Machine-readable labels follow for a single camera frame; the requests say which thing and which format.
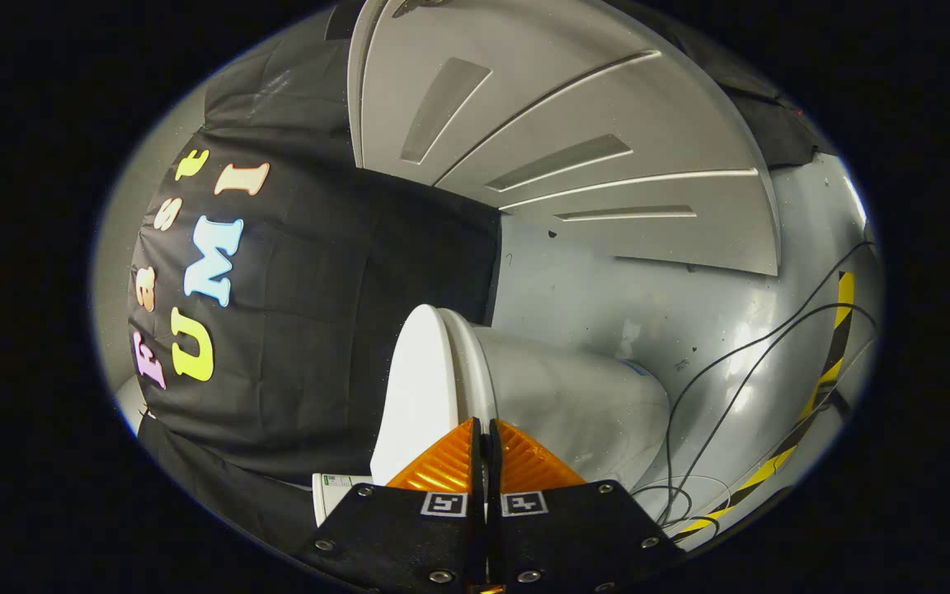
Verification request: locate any black backdrop cloth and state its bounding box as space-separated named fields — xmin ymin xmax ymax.
xmin=125 ymin=0 xmax=822 ymax=570

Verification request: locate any yellow black hazard tape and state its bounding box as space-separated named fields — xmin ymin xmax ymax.
xmin=677 ymin=271 xmax=856 ymax=539

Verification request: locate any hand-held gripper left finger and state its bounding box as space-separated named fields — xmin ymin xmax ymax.
xmin=298 ymin=417 xmax=489 ymax=594

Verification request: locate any white drawer cabinet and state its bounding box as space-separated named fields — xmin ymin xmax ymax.
xmin=347 ymin=0 xmax=781 ymax=277

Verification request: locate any white toilet lid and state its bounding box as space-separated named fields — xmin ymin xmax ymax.
xmin=369 ymin=304 xmax=477 ymax=488

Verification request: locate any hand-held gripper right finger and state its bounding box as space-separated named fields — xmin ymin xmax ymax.
xmin=487 ymin=418 xmax=686 ymax=594

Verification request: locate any white toilet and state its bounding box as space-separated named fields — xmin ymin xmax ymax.
xmin=313 ymin=309 xmax=672 ymax=526

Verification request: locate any black floor cable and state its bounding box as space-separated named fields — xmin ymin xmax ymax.
xmin=673 ymin=302 xmax=880 ymax=525
xmin=663 ymin=239 xmax=876 ymax=516

